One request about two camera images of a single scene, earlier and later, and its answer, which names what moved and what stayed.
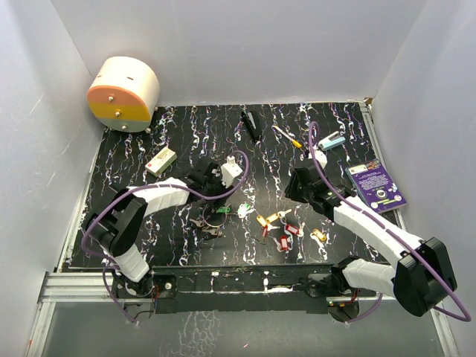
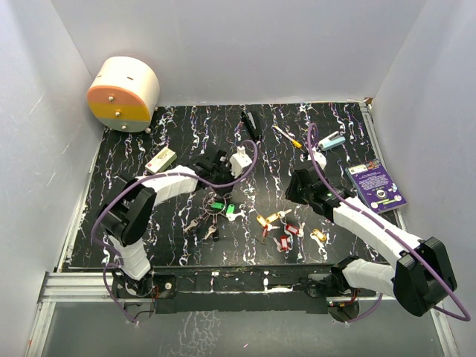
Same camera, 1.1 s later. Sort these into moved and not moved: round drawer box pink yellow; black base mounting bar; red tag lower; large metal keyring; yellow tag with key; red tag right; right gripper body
Moved: large metal keyring
Not moved: black base mounting bar; round drawer box pink yellow; yellow tag with key; red tag right; right gripper body; red tag lower
